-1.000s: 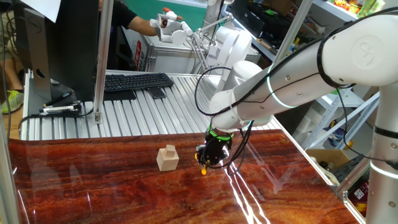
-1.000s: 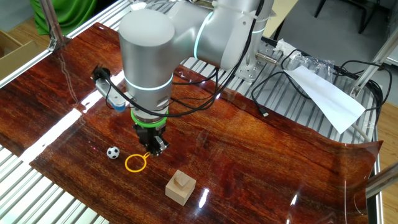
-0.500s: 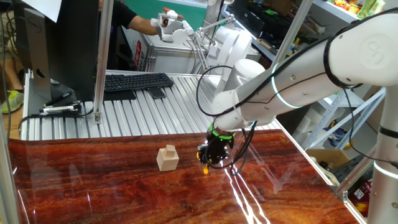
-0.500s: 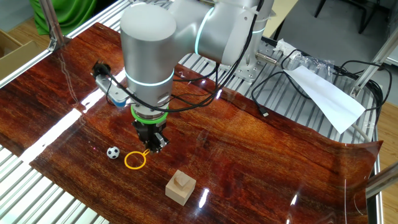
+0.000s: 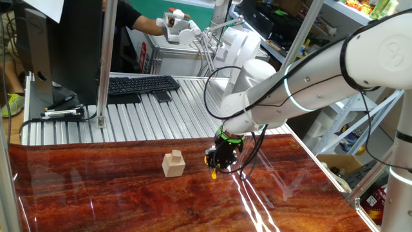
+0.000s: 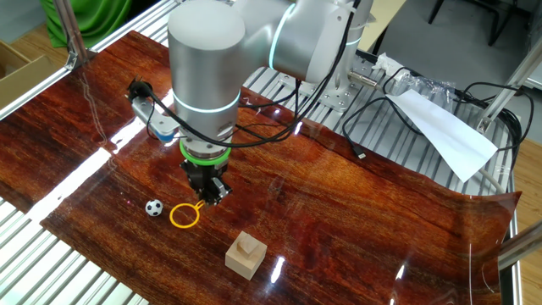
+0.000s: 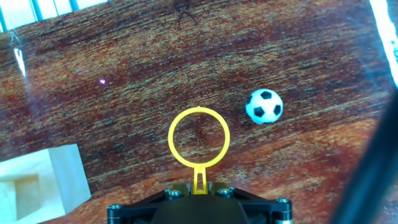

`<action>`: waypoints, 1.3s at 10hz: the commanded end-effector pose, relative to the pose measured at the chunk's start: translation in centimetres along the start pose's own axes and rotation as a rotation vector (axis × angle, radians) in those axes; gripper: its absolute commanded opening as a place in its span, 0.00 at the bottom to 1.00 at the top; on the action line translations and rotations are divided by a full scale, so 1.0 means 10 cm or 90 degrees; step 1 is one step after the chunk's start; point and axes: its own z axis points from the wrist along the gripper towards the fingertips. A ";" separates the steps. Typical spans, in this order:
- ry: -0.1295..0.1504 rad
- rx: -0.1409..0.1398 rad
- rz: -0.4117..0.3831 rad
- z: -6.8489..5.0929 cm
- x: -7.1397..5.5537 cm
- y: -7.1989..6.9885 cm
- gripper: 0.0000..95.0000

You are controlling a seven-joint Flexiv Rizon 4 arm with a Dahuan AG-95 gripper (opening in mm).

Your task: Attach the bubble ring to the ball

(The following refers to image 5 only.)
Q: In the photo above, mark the black computer monitor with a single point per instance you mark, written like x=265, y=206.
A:
x=71, y=48

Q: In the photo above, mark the small wooden cube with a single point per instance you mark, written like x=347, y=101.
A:
x=176, y=156

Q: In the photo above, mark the cardboard box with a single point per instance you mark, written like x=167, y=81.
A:
x=341, y=161

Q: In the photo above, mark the white foam block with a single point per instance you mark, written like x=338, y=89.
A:
x=318, y=129

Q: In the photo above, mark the black marker pen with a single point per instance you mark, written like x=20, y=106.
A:
x=61, y=102

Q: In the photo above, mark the bare person forearm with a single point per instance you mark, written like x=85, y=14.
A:
x=148, y=25

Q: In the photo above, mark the red white package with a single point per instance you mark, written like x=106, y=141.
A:
x=373, y=206

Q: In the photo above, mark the white metal shelf rack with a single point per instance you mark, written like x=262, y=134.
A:
x=347, y=11

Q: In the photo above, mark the large wooden cube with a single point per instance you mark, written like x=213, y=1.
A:
x=172, y=169

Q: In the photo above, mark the white marker pen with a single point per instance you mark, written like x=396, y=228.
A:
x=61, y=112

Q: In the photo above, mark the glossy wood-grain mat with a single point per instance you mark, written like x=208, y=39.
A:
x=128, y=199

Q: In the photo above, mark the black smartphone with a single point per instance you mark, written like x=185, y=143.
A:
x=162, y=96

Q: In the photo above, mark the green sports shoe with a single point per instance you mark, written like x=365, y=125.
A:
x=13, y=104

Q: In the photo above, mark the white haptic control device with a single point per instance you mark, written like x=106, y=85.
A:
x=238, y=45

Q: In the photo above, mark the white paper note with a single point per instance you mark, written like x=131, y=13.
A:
x=48, y=8

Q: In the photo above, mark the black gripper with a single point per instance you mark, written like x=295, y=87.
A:
x=231, y=151

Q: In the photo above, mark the black keyboard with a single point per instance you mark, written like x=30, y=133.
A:
x=141, y=84

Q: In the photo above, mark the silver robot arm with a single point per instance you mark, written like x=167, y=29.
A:
x=305, y=87

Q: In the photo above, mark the aluminium frame post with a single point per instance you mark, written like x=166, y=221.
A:
x=107, y=64
x=6, y=193
x=305, y=29
x=370, y=177

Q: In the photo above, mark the aluminium equipment case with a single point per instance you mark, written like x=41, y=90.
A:
x=180, y=61

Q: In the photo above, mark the person in black shirt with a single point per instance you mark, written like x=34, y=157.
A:
x=124, y=16

